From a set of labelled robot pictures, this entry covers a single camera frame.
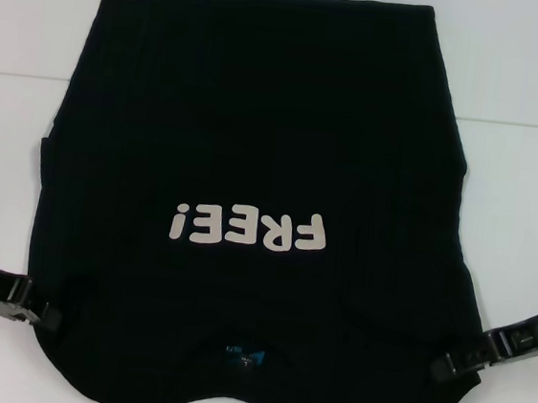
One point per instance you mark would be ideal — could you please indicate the black shirt with FREE print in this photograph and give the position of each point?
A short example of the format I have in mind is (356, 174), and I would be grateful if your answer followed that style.
(259, 114)

